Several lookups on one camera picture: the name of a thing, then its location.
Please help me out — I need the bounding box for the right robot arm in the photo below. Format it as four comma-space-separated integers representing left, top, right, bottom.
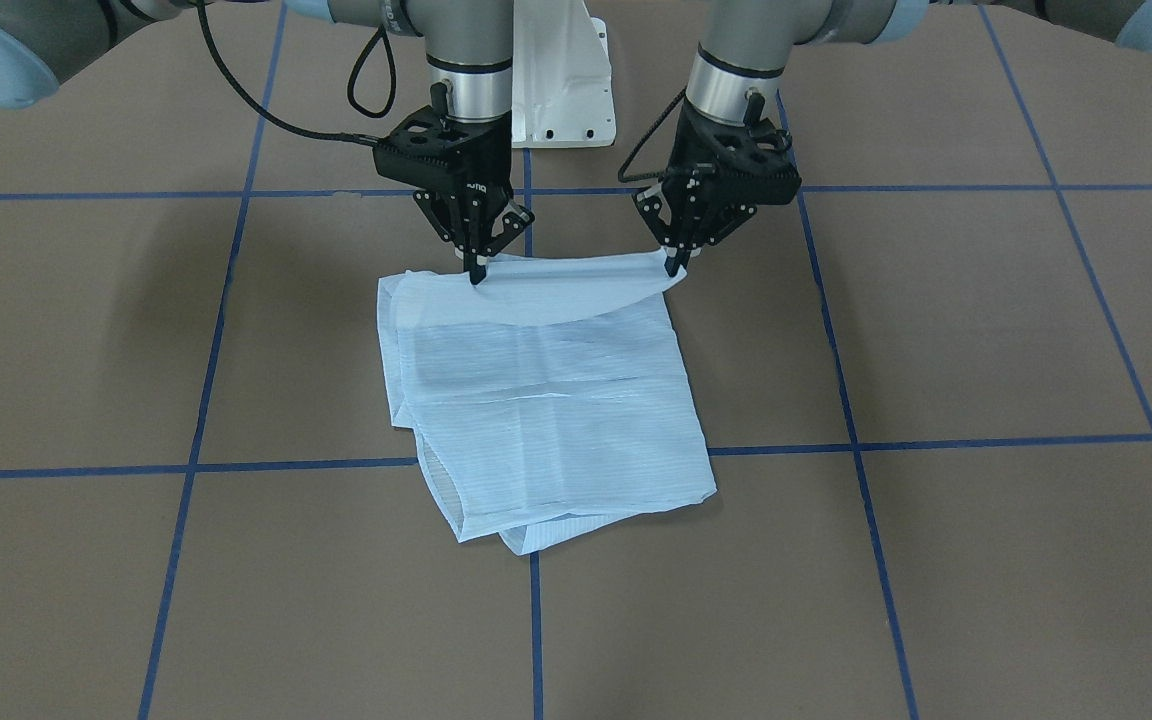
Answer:
0, 1, 535, 285

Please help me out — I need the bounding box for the light blue button-up shirt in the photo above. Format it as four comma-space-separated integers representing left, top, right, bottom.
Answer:
376, 250, 717, 556

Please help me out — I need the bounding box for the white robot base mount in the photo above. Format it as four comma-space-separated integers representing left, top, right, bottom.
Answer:
511, 1, 617, 149

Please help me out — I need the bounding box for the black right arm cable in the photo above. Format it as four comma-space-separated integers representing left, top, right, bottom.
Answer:
194, 0, 399, 147

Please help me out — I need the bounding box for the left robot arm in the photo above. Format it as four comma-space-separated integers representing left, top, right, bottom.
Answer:
617, 1, 945, 275

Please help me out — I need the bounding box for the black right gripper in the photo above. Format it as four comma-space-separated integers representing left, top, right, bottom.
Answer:
372, 105, 535, 285

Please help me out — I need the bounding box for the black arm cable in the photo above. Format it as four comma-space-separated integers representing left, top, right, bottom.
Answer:
194, 0, 399, 147
617, 88, 689, 185

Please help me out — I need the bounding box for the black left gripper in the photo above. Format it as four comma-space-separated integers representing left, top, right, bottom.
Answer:
634, 100, 803, 276

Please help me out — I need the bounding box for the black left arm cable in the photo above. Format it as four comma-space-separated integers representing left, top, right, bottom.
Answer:
617, 88, 689, 185

